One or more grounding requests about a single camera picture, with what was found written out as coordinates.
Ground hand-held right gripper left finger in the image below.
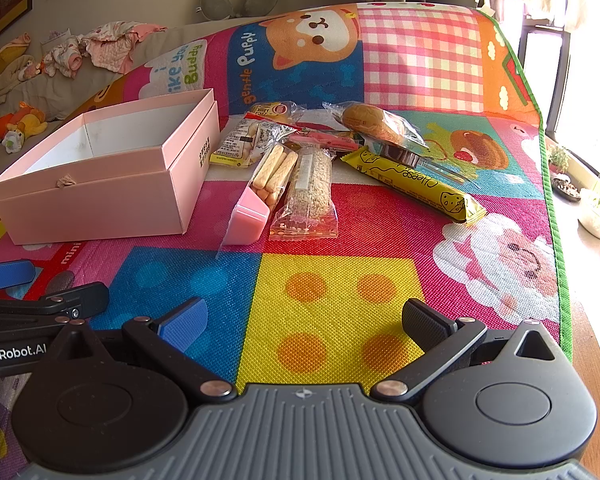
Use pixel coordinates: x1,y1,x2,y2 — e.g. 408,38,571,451
45,297,237,403

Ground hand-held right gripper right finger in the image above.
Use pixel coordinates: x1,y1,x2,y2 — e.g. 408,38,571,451
371,298,573,403

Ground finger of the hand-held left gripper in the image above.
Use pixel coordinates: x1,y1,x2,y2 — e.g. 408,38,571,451
0,282,110,333
0,259,37,293

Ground pink cardboard box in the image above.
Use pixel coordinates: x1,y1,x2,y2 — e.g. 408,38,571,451
0,88,221,246

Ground yellow cheese stick packet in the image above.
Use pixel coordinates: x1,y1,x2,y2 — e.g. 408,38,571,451
341,146,487,225

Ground biscuit stick packet pink tray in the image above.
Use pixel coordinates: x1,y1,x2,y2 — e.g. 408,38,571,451
220,142,301,257

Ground rice cracker packet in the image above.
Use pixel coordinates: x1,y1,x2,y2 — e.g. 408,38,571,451
270,144,340,239

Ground white and yellow snack packet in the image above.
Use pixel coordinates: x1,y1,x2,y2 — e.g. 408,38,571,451
210,117,291,169

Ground brown bun clear packet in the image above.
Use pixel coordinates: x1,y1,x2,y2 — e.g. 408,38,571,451
322,101,429,150

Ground yellow-label small bread packet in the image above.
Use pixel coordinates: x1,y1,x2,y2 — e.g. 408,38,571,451
245,101,306,126

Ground colourful cartoon play mat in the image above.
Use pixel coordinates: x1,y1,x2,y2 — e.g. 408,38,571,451
0,2,575,396

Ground orange plush toy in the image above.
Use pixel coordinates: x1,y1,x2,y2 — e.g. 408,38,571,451
0,102,49,139

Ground paddle-shaped jelly cup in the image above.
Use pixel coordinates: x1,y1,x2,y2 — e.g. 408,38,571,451
377,142,469,185

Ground beige quilted sofa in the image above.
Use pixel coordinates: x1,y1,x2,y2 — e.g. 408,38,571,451
0,20,231,171

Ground dark shallow plant dish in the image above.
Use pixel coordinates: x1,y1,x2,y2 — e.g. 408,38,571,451
552,175,584,204

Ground white plant pot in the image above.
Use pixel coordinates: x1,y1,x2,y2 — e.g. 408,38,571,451
577,180,600,240

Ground pink and yellow cloth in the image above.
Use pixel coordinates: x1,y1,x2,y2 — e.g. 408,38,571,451
0,32,34,94

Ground pink candy packet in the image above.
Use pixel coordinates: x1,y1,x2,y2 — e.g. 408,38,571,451
280,127,366,154

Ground small potted plant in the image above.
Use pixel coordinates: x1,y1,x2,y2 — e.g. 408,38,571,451
547,144,571,174

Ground white floral baby clothes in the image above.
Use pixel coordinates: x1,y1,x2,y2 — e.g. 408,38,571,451
41,35,87,79

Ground pink baby clothes pile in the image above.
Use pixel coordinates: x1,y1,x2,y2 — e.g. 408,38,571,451
80,21,169,74

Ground dark window frame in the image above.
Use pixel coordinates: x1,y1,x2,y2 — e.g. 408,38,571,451
517,19,577,137

